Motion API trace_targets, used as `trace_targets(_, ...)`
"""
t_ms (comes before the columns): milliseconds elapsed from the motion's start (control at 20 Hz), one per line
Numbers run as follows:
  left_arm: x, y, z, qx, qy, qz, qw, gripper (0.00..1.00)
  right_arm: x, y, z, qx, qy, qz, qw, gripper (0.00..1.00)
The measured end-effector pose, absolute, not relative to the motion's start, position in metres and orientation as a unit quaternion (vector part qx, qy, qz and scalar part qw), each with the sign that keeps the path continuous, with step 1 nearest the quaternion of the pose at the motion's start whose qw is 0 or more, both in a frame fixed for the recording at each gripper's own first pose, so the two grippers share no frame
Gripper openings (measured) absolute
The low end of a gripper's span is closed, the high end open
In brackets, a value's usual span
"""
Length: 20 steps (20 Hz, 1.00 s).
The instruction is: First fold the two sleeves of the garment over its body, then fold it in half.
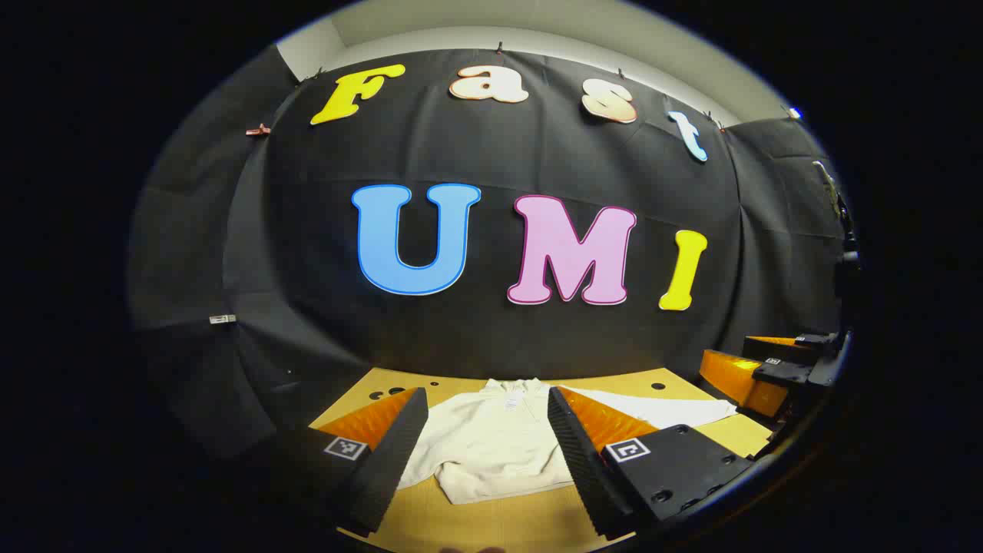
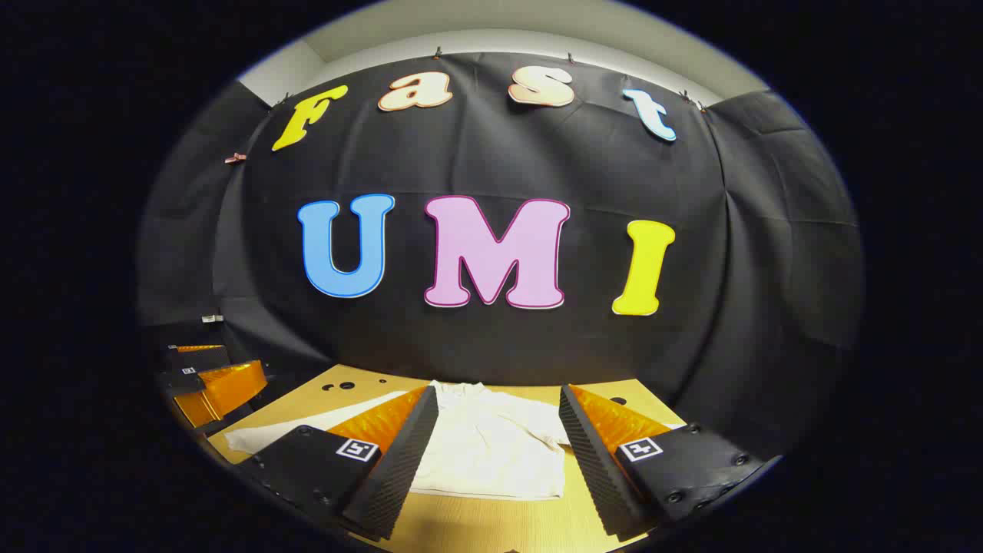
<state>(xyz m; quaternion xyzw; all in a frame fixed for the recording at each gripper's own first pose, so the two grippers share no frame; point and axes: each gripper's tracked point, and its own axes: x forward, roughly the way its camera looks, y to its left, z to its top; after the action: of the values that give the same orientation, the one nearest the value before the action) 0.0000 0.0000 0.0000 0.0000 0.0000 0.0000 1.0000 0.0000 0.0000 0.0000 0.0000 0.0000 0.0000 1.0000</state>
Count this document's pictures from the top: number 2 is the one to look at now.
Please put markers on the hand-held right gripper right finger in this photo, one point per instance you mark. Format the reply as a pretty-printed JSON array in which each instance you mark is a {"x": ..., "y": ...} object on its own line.
[{"x": 595, "y": 461}]

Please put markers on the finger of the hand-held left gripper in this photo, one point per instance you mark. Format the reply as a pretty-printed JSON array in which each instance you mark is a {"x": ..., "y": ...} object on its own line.
[
  {"x": 226, "y": 392},
  {"x": 196, "y": 358}
]

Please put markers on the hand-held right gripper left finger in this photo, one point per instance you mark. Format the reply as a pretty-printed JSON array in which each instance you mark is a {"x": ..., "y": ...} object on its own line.
[{"x": 407, "y": 461}]

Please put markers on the white sweatshirt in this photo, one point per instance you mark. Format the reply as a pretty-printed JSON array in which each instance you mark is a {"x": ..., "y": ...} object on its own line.
[{"x": 491, "y": 445}]

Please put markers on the black backdrop cloth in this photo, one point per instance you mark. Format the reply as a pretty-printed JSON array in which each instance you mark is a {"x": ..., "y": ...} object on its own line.
[{"x": 537, "y": 153}]

